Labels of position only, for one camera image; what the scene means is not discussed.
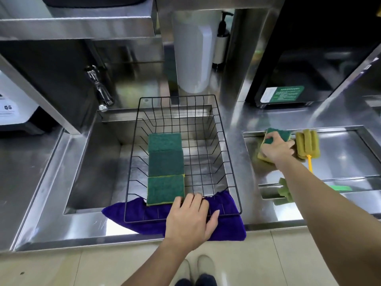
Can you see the stainless steel shelf rack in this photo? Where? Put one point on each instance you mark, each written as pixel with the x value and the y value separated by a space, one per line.
pixel 74 29

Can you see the white black shelf appliance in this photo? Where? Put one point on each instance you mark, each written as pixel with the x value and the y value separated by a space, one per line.
pixel 89 1

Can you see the person's dark trousers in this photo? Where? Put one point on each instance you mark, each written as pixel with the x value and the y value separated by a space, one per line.
pixel 205 281

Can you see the green yellow scouring sponge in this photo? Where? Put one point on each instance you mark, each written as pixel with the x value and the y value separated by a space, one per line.
pixel 165 142
pixel 284 134
pixel 165 190
pixel 166 163

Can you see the person's right forearm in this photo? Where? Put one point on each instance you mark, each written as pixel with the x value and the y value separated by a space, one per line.
pixel 327 223

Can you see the person's left hand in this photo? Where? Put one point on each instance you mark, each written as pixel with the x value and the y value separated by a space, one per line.
pixel 187 223

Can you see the black white pump bottle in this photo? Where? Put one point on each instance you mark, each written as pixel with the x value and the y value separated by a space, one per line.
pixel 221 47

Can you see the person's left forearm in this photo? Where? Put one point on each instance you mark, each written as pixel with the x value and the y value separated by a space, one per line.
pixel 157 268

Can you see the person's right hand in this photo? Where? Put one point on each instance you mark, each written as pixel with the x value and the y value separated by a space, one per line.
pixel 278 151

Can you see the person's right beige shoe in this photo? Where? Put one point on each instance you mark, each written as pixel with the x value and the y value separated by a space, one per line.
pixel 206 265

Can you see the chrome faucet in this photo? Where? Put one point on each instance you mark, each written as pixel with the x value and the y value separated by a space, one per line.
pixel 102 92

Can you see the white plastic cylindrical container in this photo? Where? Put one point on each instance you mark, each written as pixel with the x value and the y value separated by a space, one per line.
pixel 193 56

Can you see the shallow steel drip tray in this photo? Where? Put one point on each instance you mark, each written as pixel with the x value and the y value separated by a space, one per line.
pixel 342 157

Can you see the stainless steel sink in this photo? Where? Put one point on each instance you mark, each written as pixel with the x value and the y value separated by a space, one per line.
pixel 95 169

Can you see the white black blender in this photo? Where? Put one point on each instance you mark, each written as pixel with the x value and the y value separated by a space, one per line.
pixel 18 110

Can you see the purple cloth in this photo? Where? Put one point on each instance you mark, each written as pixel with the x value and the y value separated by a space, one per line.
pixel 229 229

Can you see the black machine with green label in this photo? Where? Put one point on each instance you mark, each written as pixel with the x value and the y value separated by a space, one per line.
pixel 312 56

